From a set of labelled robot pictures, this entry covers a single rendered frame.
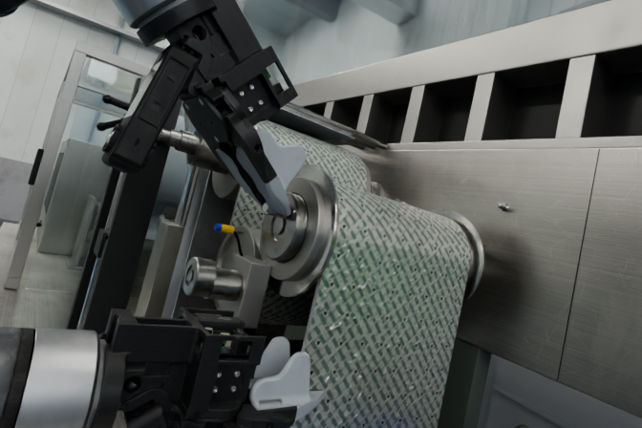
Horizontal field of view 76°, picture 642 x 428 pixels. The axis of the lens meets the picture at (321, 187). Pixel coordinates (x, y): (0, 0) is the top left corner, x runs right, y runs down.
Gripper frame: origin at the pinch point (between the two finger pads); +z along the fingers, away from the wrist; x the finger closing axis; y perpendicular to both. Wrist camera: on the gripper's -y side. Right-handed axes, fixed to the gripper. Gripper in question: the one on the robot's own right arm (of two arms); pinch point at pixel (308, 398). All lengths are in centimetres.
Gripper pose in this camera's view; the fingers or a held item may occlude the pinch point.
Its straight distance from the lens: 46.1
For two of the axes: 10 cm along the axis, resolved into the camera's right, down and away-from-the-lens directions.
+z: 7.9, 2.4, 5.7
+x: -5.7, -0.6, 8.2
